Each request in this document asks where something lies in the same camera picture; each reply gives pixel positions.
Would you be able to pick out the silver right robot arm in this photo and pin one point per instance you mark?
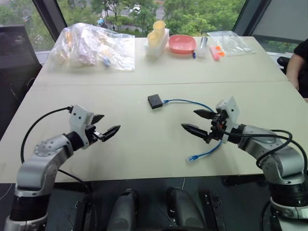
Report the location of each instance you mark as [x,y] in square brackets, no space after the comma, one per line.
[279,156]

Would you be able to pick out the dark rounded shape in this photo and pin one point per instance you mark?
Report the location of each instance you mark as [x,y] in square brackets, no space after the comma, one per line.
[125,209]
[184,209]

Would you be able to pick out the clear stuffed plastic bag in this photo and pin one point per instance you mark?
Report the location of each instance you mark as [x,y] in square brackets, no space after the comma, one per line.
[84,48]

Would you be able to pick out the small black adapter box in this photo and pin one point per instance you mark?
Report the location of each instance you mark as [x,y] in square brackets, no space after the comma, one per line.
[155,101]

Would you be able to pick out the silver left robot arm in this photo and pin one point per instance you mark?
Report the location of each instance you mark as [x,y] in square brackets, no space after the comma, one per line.
[36,166]

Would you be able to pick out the pink plastic bowl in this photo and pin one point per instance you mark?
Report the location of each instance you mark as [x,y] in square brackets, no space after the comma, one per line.
[181,43]

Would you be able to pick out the black table frame bar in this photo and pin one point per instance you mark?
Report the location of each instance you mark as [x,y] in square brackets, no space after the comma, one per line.
[213,209]

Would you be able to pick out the clear zip bag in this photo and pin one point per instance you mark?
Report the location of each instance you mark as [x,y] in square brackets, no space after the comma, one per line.
[231,43]

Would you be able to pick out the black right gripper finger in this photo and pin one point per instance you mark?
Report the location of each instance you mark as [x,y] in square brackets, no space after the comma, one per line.
[204,113]
[195,130]

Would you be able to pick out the black mesh chair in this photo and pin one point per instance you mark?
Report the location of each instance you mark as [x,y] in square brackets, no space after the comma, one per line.
[14,55]

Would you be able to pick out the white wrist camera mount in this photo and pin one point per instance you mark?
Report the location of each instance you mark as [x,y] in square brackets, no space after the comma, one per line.
[79,118]
[232,113]

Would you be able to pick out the pale yellow plastic cup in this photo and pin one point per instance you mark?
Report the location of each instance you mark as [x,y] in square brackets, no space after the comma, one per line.
[153,38]
[159,26]

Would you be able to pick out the person in black shirt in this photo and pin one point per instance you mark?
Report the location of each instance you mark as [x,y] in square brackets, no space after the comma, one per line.
[298,65]

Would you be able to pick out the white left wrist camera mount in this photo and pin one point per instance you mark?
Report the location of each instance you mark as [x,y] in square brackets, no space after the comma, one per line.
[79,118]

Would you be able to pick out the dark window frame pillar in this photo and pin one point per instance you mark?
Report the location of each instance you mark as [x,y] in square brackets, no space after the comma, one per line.
[244,16]
[51,21]

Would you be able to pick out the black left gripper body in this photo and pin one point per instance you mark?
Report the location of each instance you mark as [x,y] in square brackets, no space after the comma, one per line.
[91,134]

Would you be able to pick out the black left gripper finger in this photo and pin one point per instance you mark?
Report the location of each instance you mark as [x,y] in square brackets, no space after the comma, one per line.
[110,132]
[98,118]

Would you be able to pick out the pink case with orange caps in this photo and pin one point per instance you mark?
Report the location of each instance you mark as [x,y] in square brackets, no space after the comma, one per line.
[216,53]

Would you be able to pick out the black chair armrest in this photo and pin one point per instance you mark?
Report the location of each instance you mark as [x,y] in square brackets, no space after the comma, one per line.
[282,63]

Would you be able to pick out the clear plastic bottle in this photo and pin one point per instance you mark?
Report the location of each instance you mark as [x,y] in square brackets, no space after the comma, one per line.
[202,45]

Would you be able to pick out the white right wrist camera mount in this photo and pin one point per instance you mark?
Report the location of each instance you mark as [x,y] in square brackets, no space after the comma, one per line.
[232,113]

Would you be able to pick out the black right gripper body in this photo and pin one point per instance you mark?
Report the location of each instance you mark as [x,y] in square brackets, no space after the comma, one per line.
[217,127]

